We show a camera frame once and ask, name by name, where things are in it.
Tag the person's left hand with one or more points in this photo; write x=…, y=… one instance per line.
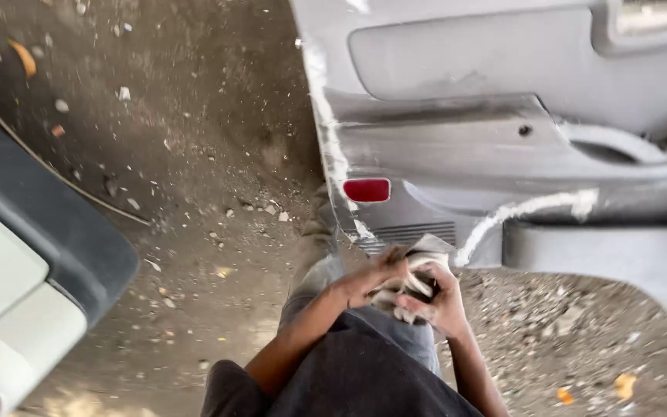
x=361, y=282

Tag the person's right hand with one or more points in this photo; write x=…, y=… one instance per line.
x=439, y=301

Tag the person's right fingers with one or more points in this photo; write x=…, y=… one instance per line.
x=420, y=300

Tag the person's left fingers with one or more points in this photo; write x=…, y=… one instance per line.
x=392, y=260

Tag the white cloth rag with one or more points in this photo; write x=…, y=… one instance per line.
x=410, y=277

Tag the red door reflector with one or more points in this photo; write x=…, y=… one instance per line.
x=366, y=190

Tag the person's dusty shoe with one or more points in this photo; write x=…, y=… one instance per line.
x=321, y=223

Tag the person's black shirt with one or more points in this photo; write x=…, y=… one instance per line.
x=345, y=376

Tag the grey car door panel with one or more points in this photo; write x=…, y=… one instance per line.
x=519, y=127

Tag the white car rear bumper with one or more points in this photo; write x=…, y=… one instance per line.
x=26, y=272

